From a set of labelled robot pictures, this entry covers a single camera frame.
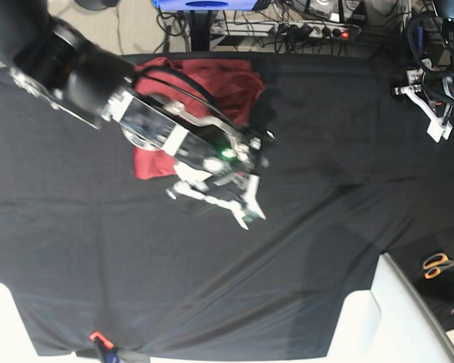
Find blue plastic bin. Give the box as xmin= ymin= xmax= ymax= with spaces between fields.
xmin=153 ymin=0 xmax=257 ymax=11

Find dark red long-sleeve shirt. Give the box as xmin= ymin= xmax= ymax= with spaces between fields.
xmin=133 ymin=57 xmax=264 ymax=180

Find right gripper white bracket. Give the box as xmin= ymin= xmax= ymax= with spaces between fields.
xmin=165 ymin=128 xmax=276 ymax=231

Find yellow handled scissors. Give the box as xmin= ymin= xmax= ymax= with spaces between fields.
xmin=422 ymin=253 xmax=454 ymax=280

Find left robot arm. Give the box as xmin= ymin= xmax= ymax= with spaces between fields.
xmin=391 ymin=1 xmax=454 ymax=143

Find white power strip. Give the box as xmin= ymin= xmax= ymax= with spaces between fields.
xmin=210 ymin=20 xmax=362 ymax=40

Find black table cloth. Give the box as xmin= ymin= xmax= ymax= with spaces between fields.
xmin=0 ymin=53 xmax=454 ymax=361

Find white foam block right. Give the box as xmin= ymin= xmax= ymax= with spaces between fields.
xmin=326 ymin=253 xmax=454 ymax=362

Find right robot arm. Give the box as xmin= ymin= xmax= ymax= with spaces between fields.
xmin=0 ymin=1 xmax=274 ymax=228

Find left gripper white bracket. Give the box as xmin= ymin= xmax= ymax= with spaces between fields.
xmin=392 ymin=69 xmax=454 ymax=143

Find blue and orange clamp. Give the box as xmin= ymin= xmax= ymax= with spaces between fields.
xmin=89 ymin=331 xmax=123 ymax=363

